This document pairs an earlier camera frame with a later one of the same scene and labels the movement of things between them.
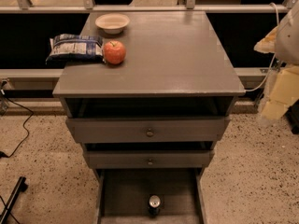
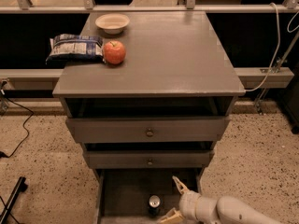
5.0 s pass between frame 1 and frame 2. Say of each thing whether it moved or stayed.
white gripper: moved
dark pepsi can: stayed
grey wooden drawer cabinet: stayed
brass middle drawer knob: stayed
